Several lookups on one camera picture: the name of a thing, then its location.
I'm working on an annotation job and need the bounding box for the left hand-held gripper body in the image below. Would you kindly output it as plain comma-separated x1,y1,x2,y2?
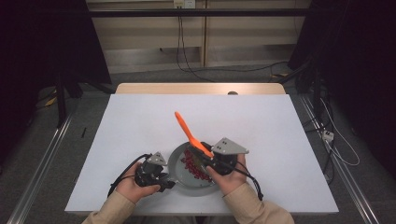
134,151,171,189

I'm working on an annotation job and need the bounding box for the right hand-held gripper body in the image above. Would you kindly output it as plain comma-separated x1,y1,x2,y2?
202,136,250,176

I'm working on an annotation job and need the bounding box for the group of red beans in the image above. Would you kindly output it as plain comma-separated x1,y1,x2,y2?
180,148,213,183

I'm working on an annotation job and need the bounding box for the grey dustpan with orange edge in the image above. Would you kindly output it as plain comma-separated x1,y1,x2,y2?
166,141,221,198

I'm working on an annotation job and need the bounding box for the orange brush with grey bristles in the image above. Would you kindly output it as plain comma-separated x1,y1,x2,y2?
174,111,217,179

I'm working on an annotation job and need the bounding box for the person's left hand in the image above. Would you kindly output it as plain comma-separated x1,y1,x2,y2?
115,161,163,205

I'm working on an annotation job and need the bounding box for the person's right hand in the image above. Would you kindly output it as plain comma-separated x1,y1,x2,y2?
205,153,249,197

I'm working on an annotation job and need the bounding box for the white power adapter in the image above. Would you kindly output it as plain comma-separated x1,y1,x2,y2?
321,130,335,143

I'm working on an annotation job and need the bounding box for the black metal stand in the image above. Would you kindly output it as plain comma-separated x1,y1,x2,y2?
55,72,68,129

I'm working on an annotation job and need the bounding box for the black horizontal bar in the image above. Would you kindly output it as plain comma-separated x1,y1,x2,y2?
88,7,313,18

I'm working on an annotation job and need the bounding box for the black curtain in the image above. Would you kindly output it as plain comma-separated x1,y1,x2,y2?
0,0,112,157
287,0,396,178

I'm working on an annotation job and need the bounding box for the left hand-held gripper black cable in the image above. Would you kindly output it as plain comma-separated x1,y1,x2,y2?
106,152,152,199

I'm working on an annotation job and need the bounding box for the hand-held gripper black cable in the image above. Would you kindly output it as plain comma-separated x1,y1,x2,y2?
106,152,152,199
228,161,265,202

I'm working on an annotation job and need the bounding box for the right hand-held gripper black cable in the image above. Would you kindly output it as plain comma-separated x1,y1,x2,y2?
228,161,265,202

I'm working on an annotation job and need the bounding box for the black cable along floor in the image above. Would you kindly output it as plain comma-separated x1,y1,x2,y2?
186,60,290,75

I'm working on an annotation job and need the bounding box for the black cable hanging from socket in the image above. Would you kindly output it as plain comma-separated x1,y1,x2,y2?
176,15,216,83

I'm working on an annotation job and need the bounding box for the metal floor rail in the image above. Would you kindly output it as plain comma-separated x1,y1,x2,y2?
299,93,380,224
7,113,77,224

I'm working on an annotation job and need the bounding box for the wooden wall post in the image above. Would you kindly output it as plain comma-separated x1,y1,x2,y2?
200,0,209,68

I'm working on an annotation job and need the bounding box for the white cable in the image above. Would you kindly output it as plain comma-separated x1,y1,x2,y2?
319,97,361,167

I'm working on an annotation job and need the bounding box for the white wall socket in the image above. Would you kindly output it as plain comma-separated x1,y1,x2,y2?
173,0,197,9

